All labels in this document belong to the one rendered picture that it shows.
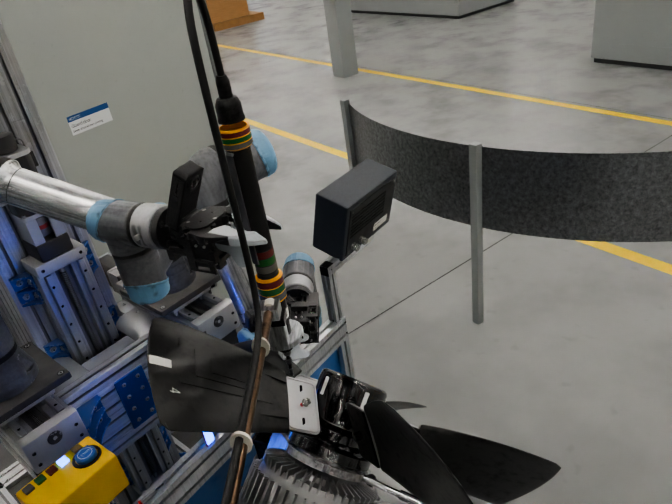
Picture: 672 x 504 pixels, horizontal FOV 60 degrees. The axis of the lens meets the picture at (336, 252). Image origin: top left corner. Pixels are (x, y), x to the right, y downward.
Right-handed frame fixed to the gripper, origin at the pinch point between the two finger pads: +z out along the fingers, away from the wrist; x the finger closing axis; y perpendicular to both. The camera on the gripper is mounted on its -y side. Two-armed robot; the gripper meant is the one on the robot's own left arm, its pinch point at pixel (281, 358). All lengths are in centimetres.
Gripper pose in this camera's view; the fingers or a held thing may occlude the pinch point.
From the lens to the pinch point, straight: 115.8
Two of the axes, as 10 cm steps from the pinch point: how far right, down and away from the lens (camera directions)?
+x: 0.3, 8.6, 5.2
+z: 0.1, 5.2, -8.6
